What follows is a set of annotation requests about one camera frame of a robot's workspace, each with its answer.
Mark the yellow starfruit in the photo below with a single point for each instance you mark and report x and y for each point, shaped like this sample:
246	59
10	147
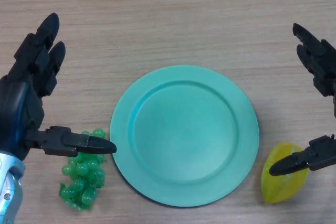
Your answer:
281	188

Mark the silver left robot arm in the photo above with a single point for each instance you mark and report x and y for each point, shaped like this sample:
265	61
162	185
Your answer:
9	195

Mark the green grape bunch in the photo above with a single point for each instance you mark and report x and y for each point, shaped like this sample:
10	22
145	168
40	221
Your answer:
81	179

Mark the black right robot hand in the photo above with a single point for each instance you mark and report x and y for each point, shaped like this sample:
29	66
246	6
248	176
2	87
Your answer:
317	58

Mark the green round plate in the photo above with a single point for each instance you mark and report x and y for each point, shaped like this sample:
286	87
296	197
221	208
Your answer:
183	134

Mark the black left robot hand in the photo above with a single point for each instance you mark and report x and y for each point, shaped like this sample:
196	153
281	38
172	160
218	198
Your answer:
15	103

